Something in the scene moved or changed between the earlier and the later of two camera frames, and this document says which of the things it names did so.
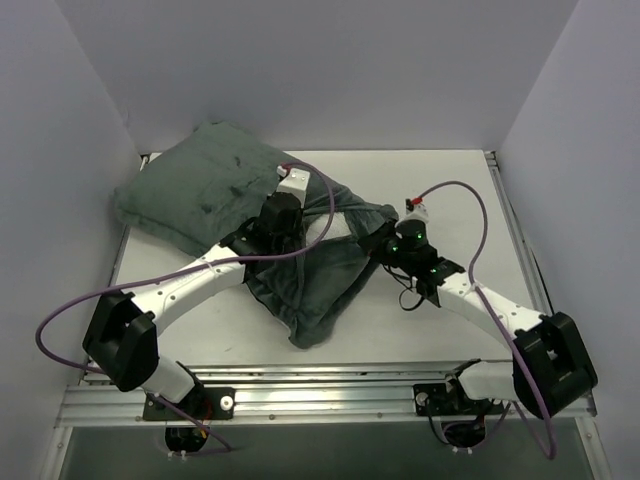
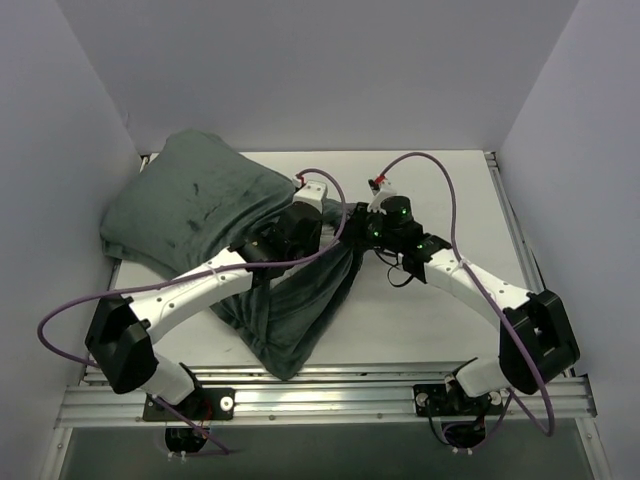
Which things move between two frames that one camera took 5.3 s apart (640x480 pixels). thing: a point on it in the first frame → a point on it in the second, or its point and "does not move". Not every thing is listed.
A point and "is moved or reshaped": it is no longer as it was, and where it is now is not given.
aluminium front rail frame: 380,394 does not move
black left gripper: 288,230 → 310,220
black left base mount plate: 204,404 does not move
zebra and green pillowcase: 206,187 is moved or reshaped
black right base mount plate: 434,399 does not move
